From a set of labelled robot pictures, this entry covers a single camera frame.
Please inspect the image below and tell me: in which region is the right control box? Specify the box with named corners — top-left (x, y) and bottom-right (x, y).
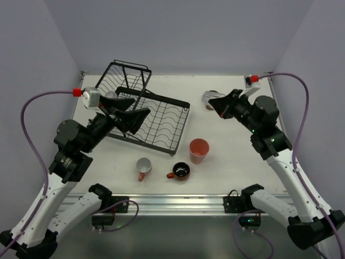
top-left (238, 215), bottom-right (261, 230)

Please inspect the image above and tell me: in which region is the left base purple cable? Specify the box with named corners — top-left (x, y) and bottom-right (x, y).
top-left (94, 199), bottom-right (140, 233)

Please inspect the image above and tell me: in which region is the clear glass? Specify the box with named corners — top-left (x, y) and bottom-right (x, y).
top-left (105, 91), bottom-right (118, 99)
top-left (201, 90), bottom-right (225, 106)

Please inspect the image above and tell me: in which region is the tall pink cup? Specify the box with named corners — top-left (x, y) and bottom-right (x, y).
top-left (189, 138), bottom-right (210, 165)

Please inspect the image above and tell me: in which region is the left control box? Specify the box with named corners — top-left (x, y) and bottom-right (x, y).
top-left (91, 215), bottom-right (114, 229)

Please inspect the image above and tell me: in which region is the control box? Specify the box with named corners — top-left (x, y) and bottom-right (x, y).
top-left (91, 215), bottom-right (114, 229)
top-left (238, 215), bottom-right (261, 230)

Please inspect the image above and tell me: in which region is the pink mug white inside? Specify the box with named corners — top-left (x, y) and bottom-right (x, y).
top-left (136, 158), bottom-right (152, 182)

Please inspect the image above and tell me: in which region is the red orange mug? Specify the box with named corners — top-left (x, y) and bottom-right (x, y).
top-left (167, 162), bottom-right (191, 181)

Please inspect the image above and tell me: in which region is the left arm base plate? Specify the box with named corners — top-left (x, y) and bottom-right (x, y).
top-left (108, 196), bottom-right (129, 214)

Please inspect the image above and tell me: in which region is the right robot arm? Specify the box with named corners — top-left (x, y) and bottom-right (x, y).
top-left (209, 90), bottom-right (344, 250)

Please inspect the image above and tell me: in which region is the black wire dish rack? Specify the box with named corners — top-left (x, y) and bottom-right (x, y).
top-left (96, 60), bottom-right (190, 156)

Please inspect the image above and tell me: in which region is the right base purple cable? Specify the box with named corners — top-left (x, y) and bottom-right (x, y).
top-left (232, 209), bottom-right (275, 257)

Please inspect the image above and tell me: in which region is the aluminium mounting rail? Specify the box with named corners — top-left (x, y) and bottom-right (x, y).
top-left (20, 193), bottom-right (319, 259)

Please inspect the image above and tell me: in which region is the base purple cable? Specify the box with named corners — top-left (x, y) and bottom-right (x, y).
top-left (232, 209), bottom-right (275, 257)
top-left (94, 199), bottom-right (140, 233)

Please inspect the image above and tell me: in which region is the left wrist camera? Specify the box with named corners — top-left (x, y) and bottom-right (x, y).
top-left (81, 87), bottom-right (101, 110)

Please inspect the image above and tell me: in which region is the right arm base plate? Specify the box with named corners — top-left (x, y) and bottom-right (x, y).
top-left (223, 195), bottom-right (255, 214)

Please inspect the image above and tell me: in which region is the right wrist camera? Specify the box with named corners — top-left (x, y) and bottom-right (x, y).
top-left (239, 74), bottom-right (261, 98)

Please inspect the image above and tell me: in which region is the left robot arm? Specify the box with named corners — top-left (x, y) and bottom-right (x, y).
top-left (1, 97), bottom-right (150, 258)

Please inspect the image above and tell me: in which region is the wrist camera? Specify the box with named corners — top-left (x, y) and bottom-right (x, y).
top-left (239, 74), bottom-right (261, 98)
top-left (81, 87), bottom-right (101, 110)

